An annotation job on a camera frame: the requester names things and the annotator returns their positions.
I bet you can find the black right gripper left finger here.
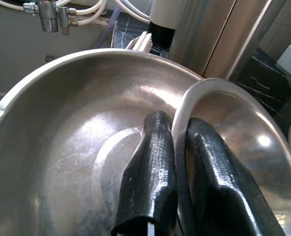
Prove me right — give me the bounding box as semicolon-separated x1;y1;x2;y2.
110;110;178;236

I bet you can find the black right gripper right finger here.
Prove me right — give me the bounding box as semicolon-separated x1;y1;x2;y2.
186;117;287;236

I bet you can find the small stainless steel bowl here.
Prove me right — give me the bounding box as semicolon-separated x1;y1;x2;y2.
172;77;291;236

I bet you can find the large stainless steel bowl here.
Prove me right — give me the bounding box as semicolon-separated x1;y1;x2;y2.
0;48;205;236

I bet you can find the white plastic box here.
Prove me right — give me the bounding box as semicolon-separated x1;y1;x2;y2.
275;43;291;76

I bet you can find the white water filter housing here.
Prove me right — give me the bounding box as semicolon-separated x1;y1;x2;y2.
149;0;179;51

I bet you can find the chrome sink faucet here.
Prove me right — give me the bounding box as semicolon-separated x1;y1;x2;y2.
22;0;79;36

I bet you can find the white flexible hose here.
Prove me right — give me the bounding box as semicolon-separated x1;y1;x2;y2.
12;0;151;27

